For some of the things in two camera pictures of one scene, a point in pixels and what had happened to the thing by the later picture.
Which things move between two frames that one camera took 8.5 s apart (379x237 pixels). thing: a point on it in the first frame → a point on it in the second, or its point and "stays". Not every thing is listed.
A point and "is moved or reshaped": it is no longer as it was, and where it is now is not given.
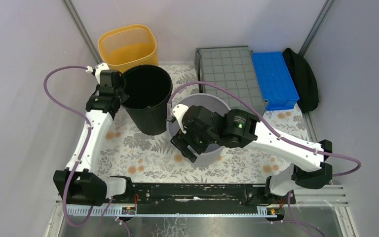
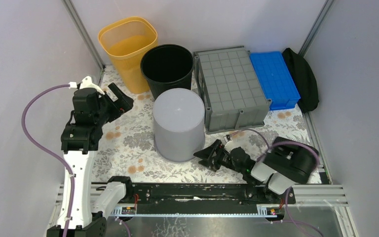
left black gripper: (118, 86) → (111, 102)
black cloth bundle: (305, 79) stays
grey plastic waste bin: (209, 154) is moved or reshaped
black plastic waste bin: (149, 88) → (167, 66)
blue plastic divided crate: (276, 83) stays
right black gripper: (181, 141) → (206, 154)
